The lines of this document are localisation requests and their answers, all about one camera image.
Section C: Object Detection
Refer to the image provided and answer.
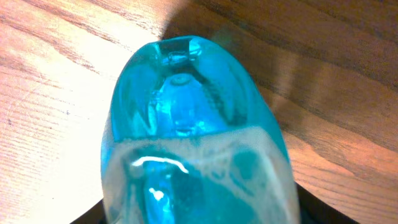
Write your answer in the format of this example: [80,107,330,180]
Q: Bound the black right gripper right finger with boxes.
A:
[296,183,359,224]

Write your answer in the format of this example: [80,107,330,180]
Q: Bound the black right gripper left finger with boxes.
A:
[71,200,108,224]

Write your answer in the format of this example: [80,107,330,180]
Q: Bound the teal mouthwash bottle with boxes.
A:
[101,36,301,224]

